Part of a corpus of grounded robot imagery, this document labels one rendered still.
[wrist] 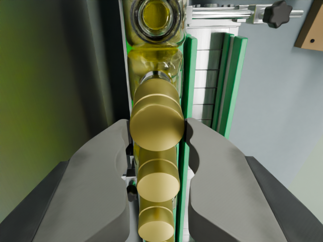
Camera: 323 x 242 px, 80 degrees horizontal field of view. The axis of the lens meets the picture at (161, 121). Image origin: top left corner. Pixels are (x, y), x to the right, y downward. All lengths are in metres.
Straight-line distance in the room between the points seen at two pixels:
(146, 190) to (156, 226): 0.05
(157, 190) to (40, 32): 0.20
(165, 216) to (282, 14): 0.26
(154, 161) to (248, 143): 0.58
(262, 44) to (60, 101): 0.49
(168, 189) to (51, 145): 0.15
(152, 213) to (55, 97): 0.17
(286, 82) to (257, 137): 0.19
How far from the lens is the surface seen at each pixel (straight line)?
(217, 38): 0.41
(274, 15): 0.29
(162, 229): 0.20
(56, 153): 0.27
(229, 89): 0.36
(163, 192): 0.16
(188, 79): 0.33
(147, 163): 0.16
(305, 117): 0.75
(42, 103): 0.24
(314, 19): 0.61
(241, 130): 0.67
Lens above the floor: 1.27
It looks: 60 degrees down
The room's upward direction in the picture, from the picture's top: 176 degrees clockwise
